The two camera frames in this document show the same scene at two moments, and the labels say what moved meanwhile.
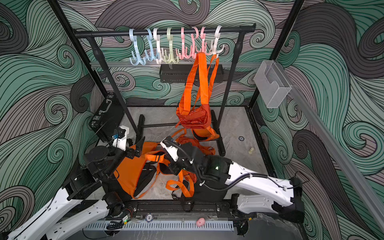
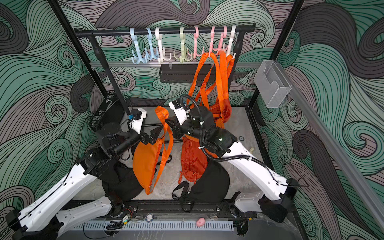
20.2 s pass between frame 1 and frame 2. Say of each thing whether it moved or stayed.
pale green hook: moved
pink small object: stayed
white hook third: stayed
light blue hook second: stayed
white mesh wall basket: stayed
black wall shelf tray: stayed
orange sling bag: moved
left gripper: moved
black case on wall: stayed
